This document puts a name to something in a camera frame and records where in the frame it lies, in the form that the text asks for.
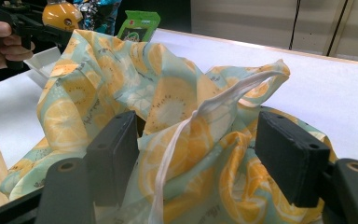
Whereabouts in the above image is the orange drink bottle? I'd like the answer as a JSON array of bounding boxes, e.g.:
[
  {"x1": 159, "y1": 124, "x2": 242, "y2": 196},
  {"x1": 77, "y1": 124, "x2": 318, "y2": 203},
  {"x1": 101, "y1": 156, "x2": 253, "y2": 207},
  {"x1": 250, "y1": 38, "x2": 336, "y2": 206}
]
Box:
[{"x1": 41, "y1": 0, "x2": 84, "y2": 32}]

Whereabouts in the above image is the blue chips bag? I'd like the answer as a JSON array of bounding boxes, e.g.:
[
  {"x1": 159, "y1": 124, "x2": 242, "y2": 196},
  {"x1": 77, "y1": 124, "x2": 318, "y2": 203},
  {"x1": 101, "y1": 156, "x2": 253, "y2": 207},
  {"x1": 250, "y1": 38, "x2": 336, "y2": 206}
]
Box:
[{"x1": 73, "y1": 0, "x2": 122, "y2": 35}]

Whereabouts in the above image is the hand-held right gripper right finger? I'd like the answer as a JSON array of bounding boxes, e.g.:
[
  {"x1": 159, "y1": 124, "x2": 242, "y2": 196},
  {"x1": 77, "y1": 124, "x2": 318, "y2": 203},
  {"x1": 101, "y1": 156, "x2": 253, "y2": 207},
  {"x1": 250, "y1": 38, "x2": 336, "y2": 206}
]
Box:
[{"x1": 254, "y1": 110, "x2": 332, "y2": 209}]

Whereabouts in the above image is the long black wall cable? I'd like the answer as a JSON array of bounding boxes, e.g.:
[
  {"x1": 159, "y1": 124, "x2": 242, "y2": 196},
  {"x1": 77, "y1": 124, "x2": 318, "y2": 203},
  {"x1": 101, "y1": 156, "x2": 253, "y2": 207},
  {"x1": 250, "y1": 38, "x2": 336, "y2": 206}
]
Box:
[{"x1": 288, "y1": 0, "x2": 302, "y2": 50}]

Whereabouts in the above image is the white plastic tray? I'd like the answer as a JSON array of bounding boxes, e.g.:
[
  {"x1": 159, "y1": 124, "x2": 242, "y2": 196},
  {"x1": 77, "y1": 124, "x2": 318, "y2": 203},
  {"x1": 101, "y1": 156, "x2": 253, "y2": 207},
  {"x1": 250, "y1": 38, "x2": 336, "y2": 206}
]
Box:
[{"x1": 22, "y1": 46, "x2": 62, "y2": 90}]

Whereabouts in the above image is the green snack packet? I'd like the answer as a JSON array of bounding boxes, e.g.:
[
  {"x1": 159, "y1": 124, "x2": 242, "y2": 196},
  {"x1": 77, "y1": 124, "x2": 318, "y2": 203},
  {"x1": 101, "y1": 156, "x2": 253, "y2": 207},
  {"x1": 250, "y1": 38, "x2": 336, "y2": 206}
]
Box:
[{"x1": 116, "y1": 9, "x2": 161, "y2": 43}]

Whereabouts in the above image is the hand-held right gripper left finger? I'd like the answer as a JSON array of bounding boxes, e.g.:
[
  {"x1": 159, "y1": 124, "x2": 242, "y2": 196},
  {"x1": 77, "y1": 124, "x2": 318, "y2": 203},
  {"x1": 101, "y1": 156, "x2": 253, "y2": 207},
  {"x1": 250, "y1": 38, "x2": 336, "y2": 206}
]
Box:
[{"x1": 85, "y1": 110, "x2": 140, "y2": 208}]

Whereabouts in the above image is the fruit print cloth bag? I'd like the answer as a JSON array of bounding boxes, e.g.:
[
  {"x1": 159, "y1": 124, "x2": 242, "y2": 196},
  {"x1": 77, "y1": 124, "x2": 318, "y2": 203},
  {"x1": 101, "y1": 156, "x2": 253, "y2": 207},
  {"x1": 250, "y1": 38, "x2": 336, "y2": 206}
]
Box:
[{"x1": 0, "y1": 28, "x2": 338, "y2": 224}]

